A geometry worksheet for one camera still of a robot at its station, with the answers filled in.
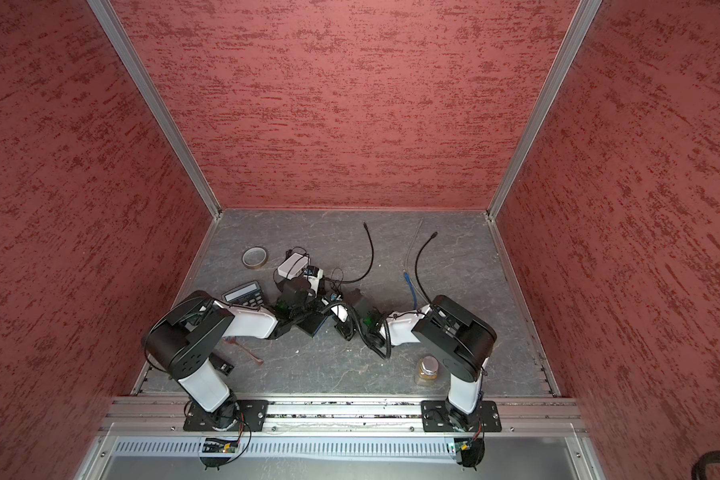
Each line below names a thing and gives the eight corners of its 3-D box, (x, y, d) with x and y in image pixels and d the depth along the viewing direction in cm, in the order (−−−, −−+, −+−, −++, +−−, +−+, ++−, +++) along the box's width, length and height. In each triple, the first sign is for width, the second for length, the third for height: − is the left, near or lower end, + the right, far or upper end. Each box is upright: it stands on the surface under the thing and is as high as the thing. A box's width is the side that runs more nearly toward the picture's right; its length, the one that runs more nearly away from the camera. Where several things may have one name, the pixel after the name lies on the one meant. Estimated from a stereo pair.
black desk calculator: (224, 306, 96) (219, 301, 93) (231, 286, 101) (226, 280, 98) (263, 307, 96) (260, 301, 93) (268, 286, 101) (265, 281, 98)
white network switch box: (278, 276, 103) (276, 269, 100) (293, 255, 109) (291, 249, 105) (295, 282, 101) (293, 276, 98) (310, 261, 107) (308, 255, 104)
